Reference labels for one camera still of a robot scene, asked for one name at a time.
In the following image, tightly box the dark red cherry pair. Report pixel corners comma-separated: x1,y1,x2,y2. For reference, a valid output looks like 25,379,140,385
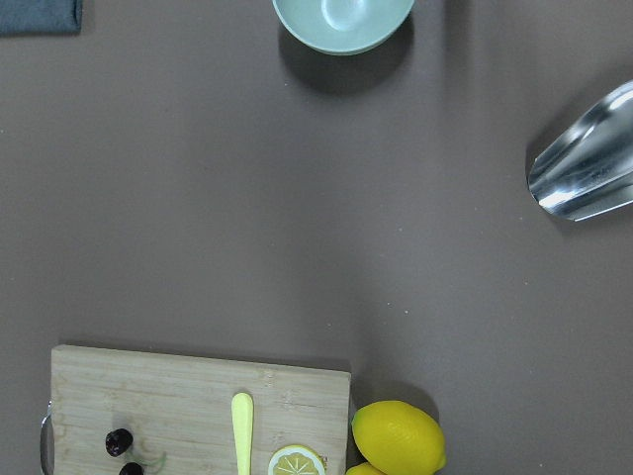
105,427,166,475

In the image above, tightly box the yellow plastic knife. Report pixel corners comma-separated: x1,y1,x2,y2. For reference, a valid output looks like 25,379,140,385
231,392,254,475

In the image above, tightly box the mint green bowl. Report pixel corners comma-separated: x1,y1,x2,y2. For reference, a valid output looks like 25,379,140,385
272,0,415,55

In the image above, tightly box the yellow lemon outer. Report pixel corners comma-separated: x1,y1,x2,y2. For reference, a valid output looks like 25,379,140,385
351,400,446,474

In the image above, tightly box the lemon slice lower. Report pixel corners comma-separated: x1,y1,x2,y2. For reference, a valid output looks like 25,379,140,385
267,444,326,475

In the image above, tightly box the bamboo cutting board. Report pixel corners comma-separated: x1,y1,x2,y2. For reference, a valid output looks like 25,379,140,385
40,345,350,474

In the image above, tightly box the yellow lemon near lime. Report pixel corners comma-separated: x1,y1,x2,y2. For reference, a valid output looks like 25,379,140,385
345,462,385,475

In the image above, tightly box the metal scoop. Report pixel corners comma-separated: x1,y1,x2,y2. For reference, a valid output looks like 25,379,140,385
527,81,632,222

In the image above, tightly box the grey folded cloth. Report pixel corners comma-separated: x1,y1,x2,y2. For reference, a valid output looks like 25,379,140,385
1,0,83,37

